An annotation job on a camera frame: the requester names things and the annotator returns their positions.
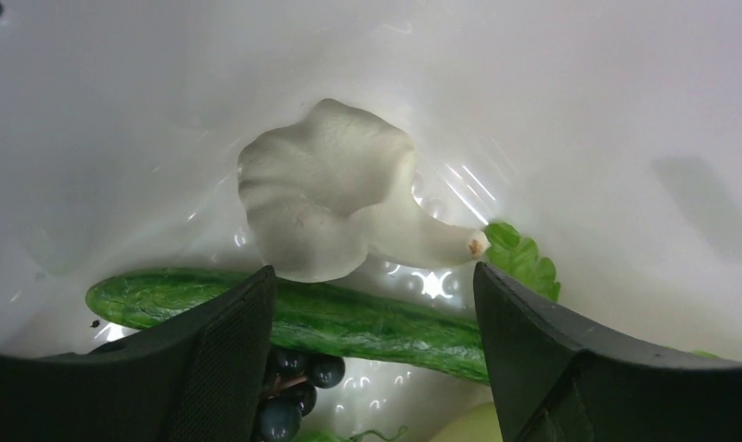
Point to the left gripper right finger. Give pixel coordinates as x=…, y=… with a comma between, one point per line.
x=557, y=375

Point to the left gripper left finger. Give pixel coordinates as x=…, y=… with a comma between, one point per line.
x=194, y=377

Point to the white radish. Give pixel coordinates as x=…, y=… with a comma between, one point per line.
x=479, y=424

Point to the black grape bunch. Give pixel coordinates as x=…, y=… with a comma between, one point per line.
x=289, y=391

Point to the long dark green cucumber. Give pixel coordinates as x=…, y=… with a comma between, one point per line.
x=317, y=318

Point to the green leaf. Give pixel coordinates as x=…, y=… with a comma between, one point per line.
x=519, y=256

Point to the white plastic basket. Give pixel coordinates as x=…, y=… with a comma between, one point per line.
x=611, y=131

